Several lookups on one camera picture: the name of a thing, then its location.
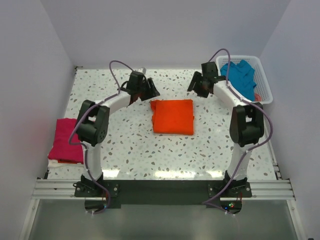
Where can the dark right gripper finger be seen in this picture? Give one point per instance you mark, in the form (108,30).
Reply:
(202,92)
(196,82)

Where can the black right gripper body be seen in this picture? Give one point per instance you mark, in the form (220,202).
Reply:
(203,79)

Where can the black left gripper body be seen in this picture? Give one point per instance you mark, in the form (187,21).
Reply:
(143,87)

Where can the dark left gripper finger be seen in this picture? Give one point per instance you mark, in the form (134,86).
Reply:
(152,91)
(145,95)

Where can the orange t shirt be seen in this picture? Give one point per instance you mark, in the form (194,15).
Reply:
(173,117)

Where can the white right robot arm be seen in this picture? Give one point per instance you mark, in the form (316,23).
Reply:
(246,124)

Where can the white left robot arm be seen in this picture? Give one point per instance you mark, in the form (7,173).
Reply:
(93,121)

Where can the blue t shirt in basket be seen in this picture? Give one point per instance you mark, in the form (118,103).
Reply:
(241,76)

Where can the pink garment in basket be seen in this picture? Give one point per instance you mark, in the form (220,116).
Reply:
(257,97)

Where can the white plastic laundry basket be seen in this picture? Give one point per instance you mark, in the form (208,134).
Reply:
(260,78)

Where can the magenta folded t shirt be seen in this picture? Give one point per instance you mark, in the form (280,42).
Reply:
(61,149)

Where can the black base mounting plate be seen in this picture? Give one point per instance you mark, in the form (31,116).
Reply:
(107,202)

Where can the white folded t shirt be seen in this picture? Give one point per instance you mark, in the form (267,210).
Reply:
(53,163)

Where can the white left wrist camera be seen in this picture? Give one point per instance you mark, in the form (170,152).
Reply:
(142,70)

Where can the aluminium front rail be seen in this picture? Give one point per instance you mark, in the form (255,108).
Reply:
(204,189)

